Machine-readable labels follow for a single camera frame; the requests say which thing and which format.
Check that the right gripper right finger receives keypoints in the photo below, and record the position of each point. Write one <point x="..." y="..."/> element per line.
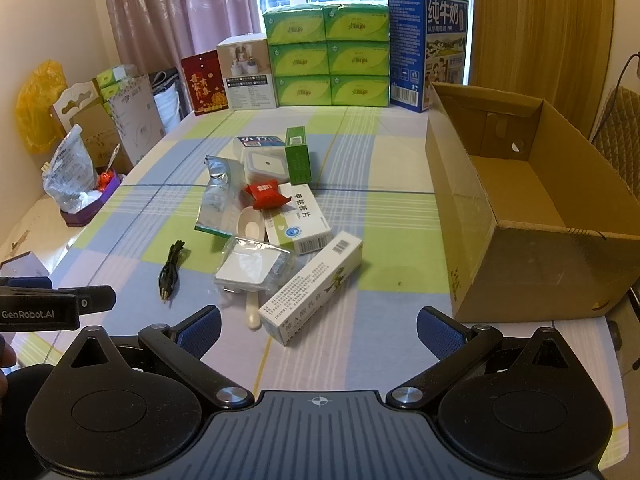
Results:
<point x="460" y="351"/>

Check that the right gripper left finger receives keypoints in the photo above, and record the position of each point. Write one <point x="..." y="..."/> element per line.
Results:
<point x="178" y="351"/>

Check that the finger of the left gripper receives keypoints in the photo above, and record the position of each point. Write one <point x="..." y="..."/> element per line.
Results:
<point x="95" y="299"/>

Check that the clear bagged white square item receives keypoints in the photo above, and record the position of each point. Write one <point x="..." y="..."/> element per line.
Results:
<point x="250" y="266"/>

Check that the long white ointment box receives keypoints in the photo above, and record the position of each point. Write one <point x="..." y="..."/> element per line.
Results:
<point x="286" y="312"/>

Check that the silver foil pouch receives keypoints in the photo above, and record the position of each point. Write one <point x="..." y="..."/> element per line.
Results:
<point x="222" y="200"/>

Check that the white plastic spoon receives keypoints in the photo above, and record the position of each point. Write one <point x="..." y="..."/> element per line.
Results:
<point x="251" y="225"/>

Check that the white medicine tablet box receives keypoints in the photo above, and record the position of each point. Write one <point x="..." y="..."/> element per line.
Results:
<point x="298" y="226"/>

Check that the red snack packet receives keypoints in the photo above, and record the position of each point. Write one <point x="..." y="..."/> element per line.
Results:
<point x="266" y="195"/>

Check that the white square night light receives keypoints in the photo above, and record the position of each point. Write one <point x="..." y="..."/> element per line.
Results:
<point x="262" y="167"/>

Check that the blue dental floss box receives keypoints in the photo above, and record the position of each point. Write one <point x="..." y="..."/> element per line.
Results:
<point x="269" y="145"/>

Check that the green slim box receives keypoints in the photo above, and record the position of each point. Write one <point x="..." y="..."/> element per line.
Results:
<point x="297" y="155"/>

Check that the person's left hand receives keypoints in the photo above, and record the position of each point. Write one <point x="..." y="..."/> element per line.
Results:
<point x="7" y="359"/>

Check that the silver plastic bag on left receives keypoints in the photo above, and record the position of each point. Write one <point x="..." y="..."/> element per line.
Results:
<point x="70" y="178"/>

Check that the checked tablecloth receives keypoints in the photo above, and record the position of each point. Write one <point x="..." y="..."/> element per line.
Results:
<point x="369" y="178"/>

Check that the white paper bag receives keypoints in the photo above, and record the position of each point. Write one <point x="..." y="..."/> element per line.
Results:
<point x="136" y="118"/>

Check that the yellow plastic bag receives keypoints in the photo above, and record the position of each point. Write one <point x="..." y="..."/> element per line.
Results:
<point x="36" y="124"/>

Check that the small green boxes on left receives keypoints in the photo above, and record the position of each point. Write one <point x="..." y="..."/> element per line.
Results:
<point x="110" y="81"/>

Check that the quilted brown chair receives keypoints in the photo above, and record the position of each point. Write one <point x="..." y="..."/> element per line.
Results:
<point x="617" y="135"/>

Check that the white product box with photo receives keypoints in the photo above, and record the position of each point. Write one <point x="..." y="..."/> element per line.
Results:
<point x="246" y="72"/>

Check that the green tissue pack bottom right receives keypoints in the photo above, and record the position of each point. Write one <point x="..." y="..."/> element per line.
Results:
<point x="357" y="90"/>

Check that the green tissue pack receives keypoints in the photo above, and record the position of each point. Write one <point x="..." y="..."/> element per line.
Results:
<point x="296" y="60"/>
<point x="356" y="21"/>
<point x="304" y="90"/>
<point x="357" y="90"/>
<point x="295" y="24"/>
<point x="364" y="58"/>

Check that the green tissue pack bottom left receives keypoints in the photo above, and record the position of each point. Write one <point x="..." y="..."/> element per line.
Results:
<point x="304" y="90"/>

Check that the pink curtain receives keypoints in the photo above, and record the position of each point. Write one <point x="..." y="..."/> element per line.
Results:
<point x="158" y="34"/>

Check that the green tissue pack middle right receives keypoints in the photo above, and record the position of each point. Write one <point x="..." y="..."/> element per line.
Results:
<point x="364" y="58"/>

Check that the green tissue pack middle left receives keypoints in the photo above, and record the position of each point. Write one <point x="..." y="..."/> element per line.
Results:
<point x="296" y="60"/>

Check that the blue milk carton box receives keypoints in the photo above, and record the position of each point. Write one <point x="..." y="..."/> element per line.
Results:
<point x="428" y="41"/>

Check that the yellow-brown curtain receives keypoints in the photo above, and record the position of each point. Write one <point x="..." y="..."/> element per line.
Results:
<point x="556" y="50"/>

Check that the green tissue pack top right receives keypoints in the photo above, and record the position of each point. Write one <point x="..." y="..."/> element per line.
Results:
<point x="356" y="21"/>

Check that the green tissue pack top left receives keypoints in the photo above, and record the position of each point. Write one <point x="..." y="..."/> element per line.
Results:
<point x="295" y="24"/>

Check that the white shopping bag black handles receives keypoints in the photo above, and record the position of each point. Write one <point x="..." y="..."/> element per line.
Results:
<point x="170" y="97"/>

